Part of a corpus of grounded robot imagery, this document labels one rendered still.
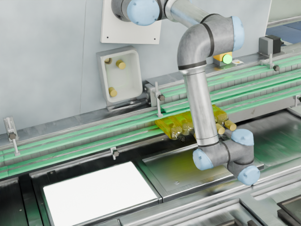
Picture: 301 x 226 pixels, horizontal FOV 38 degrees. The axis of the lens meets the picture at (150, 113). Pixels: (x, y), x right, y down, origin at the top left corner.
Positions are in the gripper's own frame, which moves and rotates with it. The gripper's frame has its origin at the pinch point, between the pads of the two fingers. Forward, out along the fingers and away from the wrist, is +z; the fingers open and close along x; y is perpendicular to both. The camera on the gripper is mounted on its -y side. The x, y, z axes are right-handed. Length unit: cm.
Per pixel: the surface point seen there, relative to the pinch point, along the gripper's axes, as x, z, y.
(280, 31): 14, 74, 95
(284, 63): 14, 24, 61
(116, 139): -3.9, 26.3, -29.5
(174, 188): -13.1, -9.5, -17.5
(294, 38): 13, 56, 92
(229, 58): 20, 33, 34
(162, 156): -13.0, 15.6, -12.0
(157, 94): 15.3, 20.8, -9.1
